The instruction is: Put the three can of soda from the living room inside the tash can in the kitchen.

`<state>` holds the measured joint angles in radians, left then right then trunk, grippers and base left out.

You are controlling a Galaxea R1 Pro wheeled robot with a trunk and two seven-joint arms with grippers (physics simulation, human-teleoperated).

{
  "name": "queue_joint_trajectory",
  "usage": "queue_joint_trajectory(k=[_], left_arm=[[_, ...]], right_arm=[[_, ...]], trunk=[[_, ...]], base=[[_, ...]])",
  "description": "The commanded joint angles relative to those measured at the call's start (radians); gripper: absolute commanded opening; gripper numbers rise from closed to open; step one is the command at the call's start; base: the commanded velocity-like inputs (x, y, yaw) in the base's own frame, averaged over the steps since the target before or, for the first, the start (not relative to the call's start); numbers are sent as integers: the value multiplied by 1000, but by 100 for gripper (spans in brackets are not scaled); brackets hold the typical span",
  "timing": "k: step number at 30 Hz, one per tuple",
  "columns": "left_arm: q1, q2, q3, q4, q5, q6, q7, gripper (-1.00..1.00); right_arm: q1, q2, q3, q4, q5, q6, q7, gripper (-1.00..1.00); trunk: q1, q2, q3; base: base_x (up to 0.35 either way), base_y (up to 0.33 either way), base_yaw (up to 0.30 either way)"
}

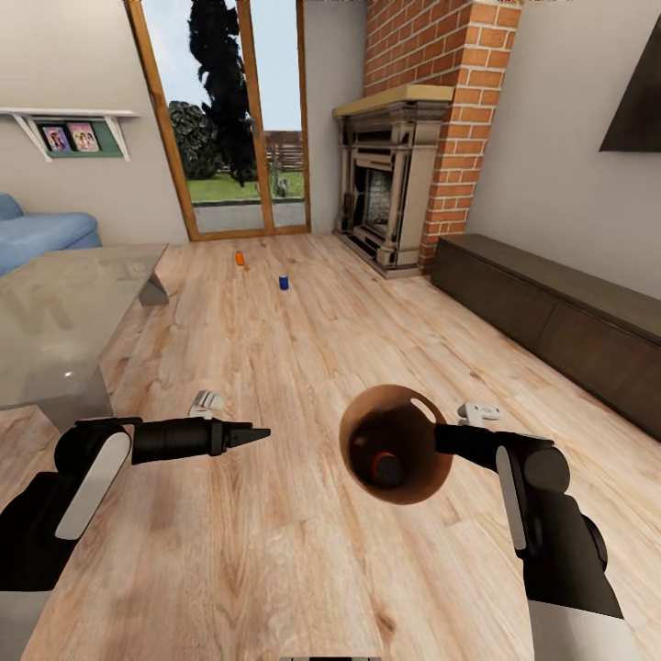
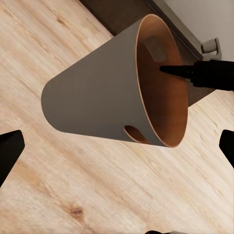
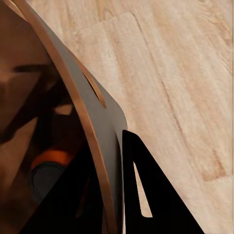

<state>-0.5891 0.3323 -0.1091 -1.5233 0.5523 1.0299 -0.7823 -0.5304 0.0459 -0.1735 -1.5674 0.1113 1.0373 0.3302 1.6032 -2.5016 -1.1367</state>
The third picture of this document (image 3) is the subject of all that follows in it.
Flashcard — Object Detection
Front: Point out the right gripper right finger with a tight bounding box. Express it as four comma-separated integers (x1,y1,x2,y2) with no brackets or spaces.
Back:
122,130,205,234

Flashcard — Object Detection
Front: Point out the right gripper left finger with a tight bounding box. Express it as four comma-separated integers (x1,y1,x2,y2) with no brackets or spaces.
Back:
19,141,103,234

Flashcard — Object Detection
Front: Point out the trash can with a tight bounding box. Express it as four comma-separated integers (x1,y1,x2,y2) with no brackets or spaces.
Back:
0,0,128,234

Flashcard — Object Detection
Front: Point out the can of soda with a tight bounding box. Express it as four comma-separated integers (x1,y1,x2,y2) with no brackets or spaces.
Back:
26,129,91,206

